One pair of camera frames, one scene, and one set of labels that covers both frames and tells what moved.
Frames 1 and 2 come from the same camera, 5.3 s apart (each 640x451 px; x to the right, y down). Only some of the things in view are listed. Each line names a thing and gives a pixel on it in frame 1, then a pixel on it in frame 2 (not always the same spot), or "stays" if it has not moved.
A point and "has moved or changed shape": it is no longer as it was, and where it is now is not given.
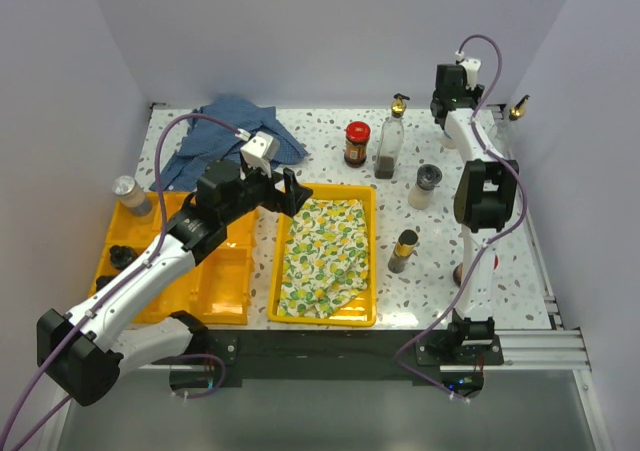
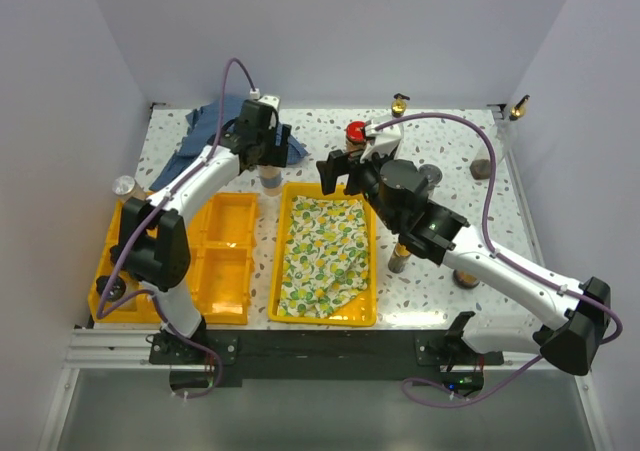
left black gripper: (286, 201) → (277, 153)
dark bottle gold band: (406, 244) stays
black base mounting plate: (395, 354) stays
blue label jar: (448, 141) has moved or changed shape
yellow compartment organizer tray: (221, 287) stays
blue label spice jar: (131, 196) stays
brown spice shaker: (121, 256) stays
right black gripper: (475, 95) → (339, 163)
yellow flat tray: (358, 311) stays
